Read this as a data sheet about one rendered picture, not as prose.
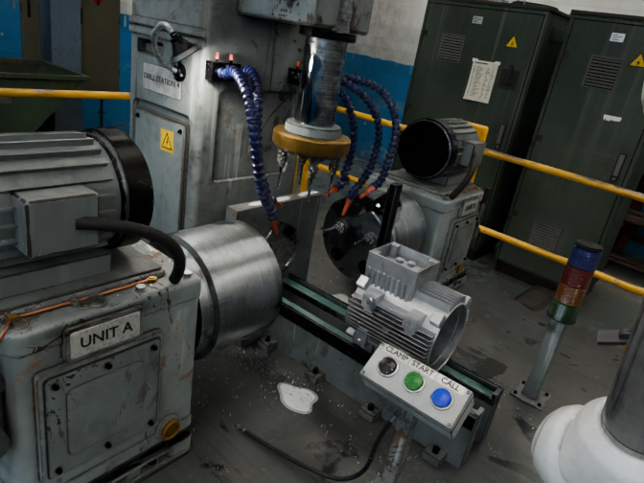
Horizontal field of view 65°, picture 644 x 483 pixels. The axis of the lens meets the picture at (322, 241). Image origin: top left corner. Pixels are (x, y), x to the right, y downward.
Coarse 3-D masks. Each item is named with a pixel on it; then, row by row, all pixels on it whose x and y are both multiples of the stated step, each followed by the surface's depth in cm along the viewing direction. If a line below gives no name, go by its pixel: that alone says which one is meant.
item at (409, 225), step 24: (360, 192) 143; (384, 192) 144; (336, 216) 144; (360, 216) 139; (408, 216) 141; (336, 240) 146; (360, 240) 140; (408, 240) 139; (336, 264) 148; (360, 264) 141
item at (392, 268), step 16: (368, 256) 108; (384, 256) 113; (400, 256) 114; (416, 256) 112; (368, 272) 108; (384, 272) 106; (400, 272) 104; (416, 272) 101; (432, 272) 107; (384, 288) 106; (400, 288) 104; (416, 288) 103
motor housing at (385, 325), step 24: (360, 288) 109; (432, 288) 104; (360, 312) 107; (384, 312) 103; (432, 312) 101; (456, 312) 111; (384, 336) 105; (408, 336) 101; (432, 336) 98; (456, 336) 112; (432, 360) 110
